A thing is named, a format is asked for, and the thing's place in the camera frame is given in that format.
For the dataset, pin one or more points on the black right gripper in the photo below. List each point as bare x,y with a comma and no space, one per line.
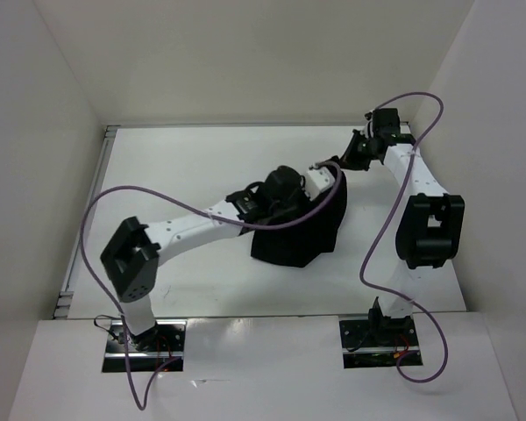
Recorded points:
350,159

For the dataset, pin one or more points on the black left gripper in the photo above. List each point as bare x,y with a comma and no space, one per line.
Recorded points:
302,192

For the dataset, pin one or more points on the black skirt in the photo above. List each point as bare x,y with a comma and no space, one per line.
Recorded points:
298,246

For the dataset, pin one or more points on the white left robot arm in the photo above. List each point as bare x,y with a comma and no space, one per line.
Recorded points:
293,218

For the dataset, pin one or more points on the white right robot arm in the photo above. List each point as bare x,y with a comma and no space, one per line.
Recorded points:
430,219

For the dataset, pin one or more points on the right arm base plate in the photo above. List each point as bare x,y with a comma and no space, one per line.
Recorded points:
362,347

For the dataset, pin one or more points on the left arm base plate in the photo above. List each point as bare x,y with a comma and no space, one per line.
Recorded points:
164,349

